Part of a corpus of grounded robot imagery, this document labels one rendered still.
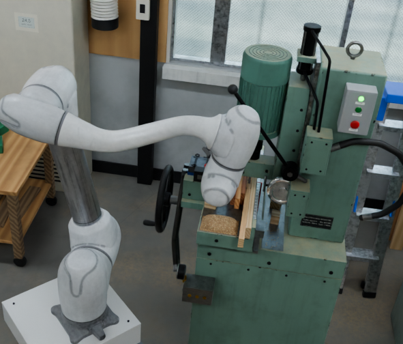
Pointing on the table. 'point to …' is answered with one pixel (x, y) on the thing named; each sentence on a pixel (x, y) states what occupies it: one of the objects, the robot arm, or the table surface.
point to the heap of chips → (219, 224)
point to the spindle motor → (266, 84)
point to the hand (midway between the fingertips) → (231, 127)
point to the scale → (256, 201)
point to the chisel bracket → (255, 170)
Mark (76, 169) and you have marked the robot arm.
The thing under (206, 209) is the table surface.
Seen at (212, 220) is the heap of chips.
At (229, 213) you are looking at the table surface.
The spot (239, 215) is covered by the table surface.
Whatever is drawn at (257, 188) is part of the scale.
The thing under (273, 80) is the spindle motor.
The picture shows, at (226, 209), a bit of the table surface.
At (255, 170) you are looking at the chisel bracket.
